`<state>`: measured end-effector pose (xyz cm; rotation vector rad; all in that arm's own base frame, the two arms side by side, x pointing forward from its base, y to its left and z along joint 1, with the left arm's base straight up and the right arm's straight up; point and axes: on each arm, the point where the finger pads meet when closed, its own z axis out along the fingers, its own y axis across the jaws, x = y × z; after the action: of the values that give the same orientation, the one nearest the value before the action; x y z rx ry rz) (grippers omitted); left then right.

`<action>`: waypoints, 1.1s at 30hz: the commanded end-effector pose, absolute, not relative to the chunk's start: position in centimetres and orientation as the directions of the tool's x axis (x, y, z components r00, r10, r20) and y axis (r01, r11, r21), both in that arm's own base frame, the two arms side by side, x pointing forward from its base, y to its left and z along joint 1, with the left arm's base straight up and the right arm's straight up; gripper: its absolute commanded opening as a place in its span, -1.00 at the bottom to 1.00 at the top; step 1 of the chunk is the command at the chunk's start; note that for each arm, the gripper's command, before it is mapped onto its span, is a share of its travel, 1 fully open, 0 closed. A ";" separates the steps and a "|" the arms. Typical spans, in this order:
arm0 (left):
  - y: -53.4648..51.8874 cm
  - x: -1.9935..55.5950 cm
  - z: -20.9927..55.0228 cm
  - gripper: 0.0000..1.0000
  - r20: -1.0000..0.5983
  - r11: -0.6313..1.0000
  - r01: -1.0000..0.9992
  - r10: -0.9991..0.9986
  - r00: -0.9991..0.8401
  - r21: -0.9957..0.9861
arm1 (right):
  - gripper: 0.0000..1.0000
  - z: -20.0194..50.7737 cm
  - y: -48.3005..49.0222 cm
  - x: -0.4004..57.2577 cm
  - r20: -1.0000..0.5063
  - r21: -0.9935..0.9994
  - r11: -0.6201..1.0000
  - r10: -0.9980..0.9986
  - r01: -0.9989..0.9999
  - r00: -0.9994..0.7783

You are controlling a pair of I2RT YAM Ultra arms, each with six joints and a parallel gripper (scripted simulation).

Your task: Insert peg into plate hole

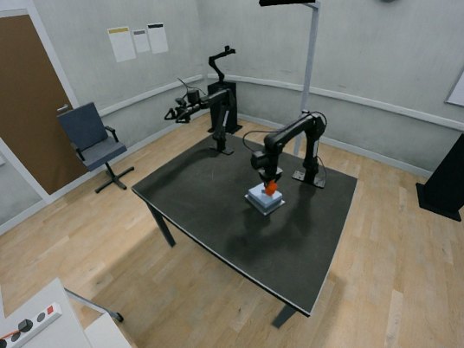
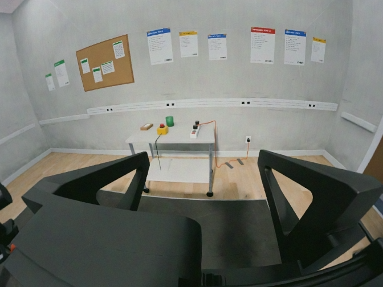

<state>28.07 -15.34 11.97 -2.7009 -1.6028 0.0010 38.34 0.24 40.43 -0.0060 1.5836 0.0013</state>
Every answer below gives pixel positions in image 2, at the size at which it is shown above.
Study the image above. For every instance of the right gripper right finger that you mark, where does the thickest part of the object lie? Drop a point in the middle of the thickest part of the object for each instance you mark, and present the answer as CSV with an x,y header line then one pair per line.
x,y
340,199

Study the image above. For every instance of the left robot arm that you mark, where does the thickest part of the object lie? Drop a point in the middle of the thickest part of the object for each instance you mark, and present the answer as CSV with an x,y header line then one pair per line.
x,y
5,200

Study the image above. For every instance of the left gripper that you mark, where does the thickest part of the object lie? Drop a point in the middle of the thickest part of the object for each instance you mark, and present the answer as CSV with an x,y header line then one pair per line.
x,y
7,233

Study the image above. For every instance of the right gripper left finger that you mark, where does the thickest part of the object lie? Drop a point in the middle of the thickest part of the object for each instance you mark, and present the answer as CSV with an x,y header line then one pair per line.
x,y
83,184

